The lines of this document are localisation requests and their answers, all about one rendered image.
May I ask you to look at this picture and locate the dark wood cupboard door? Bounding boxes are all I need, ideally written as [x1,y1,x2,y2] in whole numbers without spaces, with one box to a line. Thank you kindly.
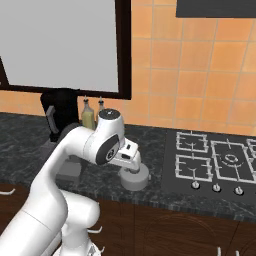
[134,203,242,256]
[238,220,256,256]
[87,198,136,256]
[0,182,33,236]

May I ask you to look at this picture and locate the dark range hood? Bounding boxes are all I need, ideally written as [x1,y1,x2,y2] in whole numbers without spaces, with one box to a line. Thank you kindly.
[175,0,256,19]

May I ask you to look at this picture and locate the yellow oil bottle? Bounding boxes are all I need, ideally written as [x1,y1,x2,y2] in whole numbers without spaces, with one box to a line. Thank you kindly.
[81,95,96,131]

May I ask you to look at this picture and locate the black gas hob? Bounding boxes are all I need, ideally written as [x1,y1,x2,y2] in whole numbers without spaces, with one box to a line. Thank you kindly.
[162,128,256,206]

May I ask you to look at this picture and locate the black blender with grey base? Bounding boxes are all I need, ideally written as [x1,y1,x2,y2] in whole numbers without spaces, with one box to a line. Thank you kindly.
[39,88,83,180]

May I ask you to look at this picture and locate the white cupboard door dark frame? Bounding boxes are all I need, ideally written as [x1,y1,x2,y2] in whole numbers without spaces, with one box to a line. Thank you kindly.
[0,0,133,101]

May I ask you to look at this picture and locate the clear glass bottle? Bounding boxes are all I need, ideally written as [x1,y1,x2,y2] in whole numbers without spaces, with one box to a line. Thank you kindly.
[96,96,106,122]

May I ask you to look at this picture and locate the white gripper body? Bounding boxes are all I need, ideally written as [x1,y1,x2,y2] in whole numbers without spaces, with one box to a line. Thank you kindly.
[113,151,143,175]

